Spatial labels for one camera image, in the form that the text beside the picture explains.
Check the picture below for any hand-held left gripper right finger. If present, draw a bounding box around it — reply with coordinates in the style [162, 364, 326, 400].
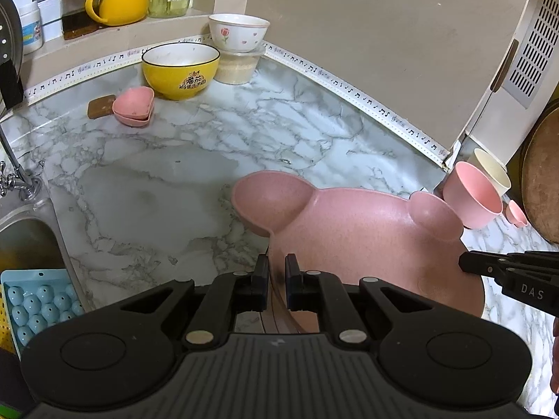
[284, 253, 431, 352]

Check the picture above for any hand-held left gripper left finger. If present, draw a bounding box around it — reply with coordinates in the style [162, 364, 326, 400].
[118, 253, 269, 350]

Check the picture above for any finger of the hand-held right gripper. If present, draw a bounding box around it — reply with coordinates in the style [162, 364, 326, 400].
[458, 253, 520, 279]
[469, 250, 559, 267]

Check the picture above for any small pink dish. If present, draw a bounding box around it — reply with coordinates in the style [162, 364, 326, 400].
[505, 199, 529, 228]

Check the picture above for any pink bowl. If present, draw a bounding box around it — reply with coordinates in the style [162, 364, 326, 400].
[442, 161, 504, 230]

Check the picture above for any cream bowl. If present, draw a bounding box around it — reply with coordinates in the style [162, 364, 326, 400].
[473, 147, 511, 197]

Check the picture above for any pink mouse-shaped plate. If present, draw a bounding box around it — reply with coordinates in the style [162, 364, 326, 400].
[231, 170, 485, 319]

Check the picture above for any person's right hand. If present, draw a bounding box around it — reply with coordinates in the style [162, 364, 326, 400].
[550, 314, 559, 396]

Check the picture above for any round wooden cutting board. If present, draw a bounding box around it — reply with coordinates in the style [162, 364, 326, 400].
[521, 107, 559, 245]

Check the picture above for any grey vent grille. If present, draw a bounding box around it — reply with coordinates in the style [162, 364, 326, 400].
[502, 0, 559, 110]

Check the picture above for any music note edge strip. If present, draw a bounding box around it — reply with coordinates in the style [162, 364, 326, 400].
[22, 35, 450, 164]

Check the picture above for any pink heart-shaped dish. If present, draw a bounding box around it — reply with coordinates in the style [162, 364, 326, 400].
[112, 86, 155, 120]
[114, 109, 153, 128]

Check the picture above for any clear plastic container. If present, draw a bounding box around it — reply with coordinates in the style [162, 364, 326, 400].
[213, 44, 266, 85]

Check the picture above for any yellow bowl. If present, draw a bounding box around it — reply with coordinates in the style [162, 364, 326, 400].
[140, 43, 220, 101]

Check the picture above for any light blue bumpy tray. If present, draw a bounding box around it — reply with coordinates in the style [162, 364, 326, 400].
[0, 269, 88, 359]

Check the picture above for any steel sink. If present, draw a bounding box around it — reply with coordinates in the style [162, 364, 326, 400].
[0, 198, 94, 315]

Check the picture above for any brown sponge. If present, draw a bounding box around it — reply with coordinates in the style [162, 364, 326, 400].
[87, 94, 117, 119]

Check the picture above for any white floral bowl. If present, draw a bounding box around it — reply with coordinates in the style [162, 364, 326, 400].
[208, 13, 271, 53]

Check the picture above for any yellow perforated tray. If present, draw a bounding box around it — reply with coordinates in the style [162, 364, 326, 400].
[0, 284, 16, 354]

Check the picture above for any metal faucet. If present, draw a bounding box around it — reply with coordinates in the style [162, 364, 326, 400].
[0, 126, 44, 201]

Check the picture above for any yellow mug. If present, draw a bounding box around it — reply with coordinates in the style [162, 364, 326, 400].
[85, 0, 150, 27]

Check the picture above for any dark glass jar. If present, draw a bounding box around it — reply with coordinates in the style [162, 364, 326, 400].
[60, 0, 101, 41]

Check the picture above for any white jar with blue label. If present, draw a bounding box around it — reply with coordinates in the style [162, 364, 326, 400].
[17, 1, 44, 55]

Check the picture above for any dark metal pan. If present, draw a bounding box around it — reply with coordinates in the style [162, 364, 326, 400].
[0, 0, 24, 112]

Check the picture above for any cleaver with wooden handle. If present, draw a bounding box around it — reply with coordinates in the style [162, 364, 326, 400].
[450, 39, 520, 171]

